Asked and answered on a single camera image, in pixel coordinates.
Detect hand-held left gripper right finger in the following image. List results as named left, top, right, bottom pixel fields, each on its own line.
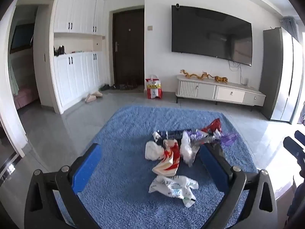
left=199, top=143, right=278, bottom=229

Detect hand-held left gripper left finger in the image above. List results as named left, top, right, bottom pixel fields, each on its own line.
left=24, top=143, right=103, bottom=229

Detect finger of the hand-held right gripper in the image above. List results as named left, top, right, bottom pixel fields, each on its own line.
left=283, top=136, right=305, bottom=166
left=295, top=130, right=305, bottom=147

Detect clear plastic bag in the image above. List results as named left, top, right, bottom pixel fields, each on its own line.
left=180, top=131, right=201, bottom=167

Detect purple plastic wrapper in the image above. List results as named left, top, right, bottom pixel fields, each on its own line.
left=183, top=129, right=239, bottom=147

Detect red snack packet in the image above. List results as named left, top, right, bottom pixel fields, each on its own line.
left=201, top=119, right=222, bottom=134

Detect red and white wrapper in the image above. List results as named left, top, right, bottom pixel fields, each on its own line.
left=152, top=139, right=180, bottom=176

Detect white printed plastic bag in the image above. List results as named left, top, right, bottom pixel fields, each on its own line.
left=148, top=175, right=199, bottom=208

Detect dark blue milk carton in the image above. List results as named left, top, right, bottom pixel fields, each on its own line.
left=152, top=130, right=185, bottom=142

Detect white tissue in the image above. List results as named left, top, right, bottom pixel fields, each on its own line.
left=145, top=141, right=165, bottom=161

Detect blue fluffy rug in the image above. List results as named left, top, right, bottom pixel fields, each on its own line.
left=56, top=105, right=259, bottom=229

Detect grey refrigerator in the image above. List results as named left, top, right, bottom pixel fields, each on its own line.
left=259, top=27, right=303, bottom=122

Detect white television cabinet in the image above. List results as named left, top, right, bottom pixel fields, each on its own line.
left=176, top=74, right=266, bottom=111

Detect row of dark shoes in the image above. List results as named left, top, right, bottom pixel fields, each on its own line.
left=119, top=82, right=139, bottom=90

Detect large golden dragon figurine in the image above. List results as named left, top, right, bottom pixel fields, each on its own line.
left=180, top=69, right=203, bottom=80

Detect pink bed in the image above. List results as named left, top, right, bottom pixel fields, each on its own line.
left=14, top=88, right=40, bottom=110

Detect red and white gift bag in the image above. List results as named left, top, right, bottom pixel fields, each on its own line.
left=145, top=75, right=163, bottom=99

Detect grey curtain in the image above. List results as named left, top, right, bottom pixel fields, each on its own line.
left=281, top=16, right=299, bottom=41

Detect dark brown door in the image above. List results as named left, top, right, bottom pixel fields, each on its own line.
left=112, top=8, right=145, bottom=90

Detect white wall cabinet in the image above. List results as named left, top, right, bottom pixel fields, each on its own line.
left=49, top=0, right=106, bottom=115

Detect television cables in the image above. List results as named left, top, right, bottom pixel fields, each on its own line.
left=227, top=61, right=242, bottom=81

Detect black wall television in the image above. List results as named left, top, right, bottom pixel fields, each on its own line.
left=172, top=5, right=253, bottom=66

